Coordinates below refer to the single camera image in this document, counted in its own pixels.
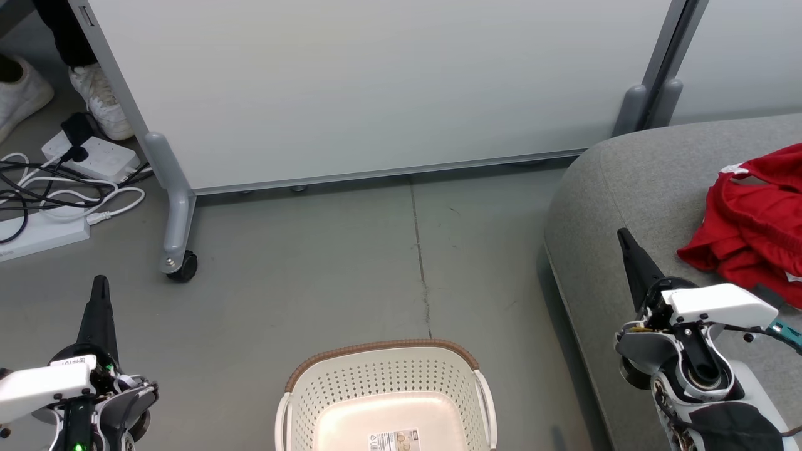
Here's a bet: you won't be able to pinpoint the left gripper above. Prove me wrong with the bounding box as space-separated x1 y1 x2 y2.
63 276 160 451

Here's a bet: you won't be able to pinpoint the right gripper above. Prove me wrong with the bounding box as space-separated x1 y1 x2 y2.
615 227 746 402

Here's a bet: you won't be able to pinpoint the red garment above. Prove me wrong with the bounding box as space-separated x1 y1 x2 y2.
677 143 802 309

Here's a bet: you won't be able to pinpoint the white perforated laundry basket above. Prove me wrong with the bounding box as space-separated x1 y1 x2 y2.
274 339 499 451

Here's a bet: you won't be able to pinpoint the basket bottom label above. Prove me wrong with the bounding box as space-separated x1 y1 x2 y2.
368 428 422 451

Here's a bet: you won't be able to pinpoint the grey fabric sofa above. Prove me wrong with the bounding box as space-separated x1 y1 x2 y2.
544 113 802 451

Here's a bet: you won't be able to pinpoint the long white power strip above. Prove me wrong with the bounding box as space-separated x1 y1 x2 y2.
0 210 90 262

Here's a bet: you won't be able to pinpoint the black partition caster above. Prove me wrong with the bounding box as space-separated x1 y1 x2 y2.
166 251 199 283

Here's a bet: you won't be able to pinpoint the white square power strip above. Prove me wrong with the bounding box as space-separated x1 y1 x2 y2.
42 132 142 184

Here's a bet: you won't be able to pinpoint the black plug adapter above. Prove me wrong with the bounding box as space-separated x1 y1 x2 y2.
61 113 96 162

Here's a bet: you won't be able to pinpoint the white sneaker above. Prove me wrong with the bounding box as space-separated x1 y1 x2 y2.
68 63 135 142
0 53 55 145

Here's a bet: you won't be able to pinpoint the white partition panel grey legs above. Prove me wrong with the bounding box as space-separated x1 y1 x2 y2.
66 0 709 283
648 0 802 129

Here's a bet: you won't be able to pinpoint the black trouser leg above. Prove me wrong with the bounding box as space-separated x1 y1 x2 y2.
31 0 98 68

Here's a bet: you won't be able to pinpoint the white looped cable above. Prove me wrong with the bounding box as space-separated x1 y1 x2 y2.
0 152 146 226

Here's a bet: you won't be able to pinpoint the black cable bundle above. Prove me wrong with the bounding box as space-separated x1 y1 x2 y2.
0 157 154 245

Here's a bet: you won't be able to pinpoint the teal cable connector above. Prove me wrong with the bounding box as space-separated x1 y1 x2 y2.
768 318 802 353

